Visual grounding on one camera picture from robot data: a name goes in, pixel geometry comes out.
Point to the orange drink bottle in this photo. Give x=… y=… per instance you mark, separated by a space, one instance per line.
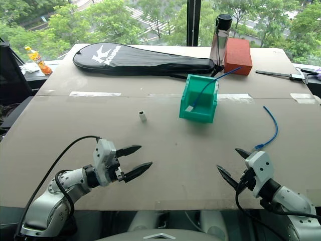
x=39 y=61

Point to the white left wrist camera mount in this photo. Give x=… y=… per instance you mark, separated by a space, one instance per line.
x=103 y=155

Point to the purple object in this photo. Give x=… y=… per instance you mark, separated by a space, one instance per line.
x=318 y=74

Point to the small white coupler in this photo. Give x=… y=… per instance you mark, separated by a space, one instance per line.
x=142 y=116

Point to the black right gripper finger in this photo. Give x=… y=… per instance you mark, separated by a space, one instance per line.
x=227 y=175
x=243 y=152

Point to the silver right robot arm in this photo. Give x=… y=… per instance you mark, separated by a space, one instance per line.
x=293 y=200

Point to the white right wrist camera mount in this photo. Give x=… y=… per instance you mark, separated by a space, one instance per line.
x=260 y=168

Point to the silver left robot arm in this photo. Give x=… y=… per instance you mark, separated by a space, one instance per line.
x=47 y=200

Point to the silver robot torso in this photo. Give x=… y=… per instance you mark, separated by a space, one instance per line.
x=163 y=228

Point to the green plastic box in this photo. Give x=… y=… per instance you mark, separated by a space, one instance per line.
x=200 y=110

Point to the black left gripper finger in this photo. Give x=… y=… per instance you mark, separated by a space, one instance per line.
x=129 y=150
x=138 y=170

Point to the black racket cover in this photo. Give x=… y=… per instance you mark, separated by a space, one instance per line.
x=130 y=61

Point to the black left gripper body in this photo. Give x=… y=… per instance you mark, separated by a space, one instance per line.
x=115 y=170

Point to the white crumpled tissue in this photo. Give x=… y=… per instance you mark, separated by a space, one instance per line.
x=30 y=68

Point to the black monitor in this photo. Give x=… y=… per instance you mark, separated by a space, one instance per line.
x=11 y=75

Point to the black window frame post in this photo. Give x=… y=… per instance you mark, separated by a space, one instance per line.
x=192 y=22

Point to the clear bottle with black lid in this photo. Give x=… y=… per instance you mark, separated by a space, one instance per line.
x=220 y=42

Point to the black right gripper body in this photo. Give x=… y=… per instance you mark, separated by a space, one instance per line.
x=248 y=181

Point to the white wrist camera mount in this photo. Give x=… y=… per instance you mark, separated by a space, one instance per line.
x=103 y=155
x=260 y=168

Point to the red brick block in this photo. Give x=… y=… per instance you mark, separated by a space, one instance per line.
x=238 y=56

